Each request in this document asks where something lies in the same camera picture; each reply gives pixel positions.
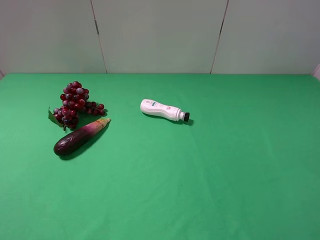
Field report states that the red grape bunch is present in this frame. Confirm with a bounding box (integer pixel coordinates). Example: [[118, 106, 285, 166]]
[[48, 81, 107, 130]]

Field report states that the white bottle black cap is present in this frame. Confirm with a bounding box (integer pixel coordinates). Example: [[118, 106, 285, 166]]
[[140, 99, 190, 122]]

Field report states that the purple eggplant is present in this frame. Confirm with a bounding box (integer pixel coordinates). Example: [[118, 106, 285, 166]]
[[53, 118, 111, 157]]

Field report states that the green table cloth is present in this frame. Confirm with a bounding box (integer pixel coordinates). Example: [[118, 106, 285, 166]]
[[0, 74, 320, 240]]

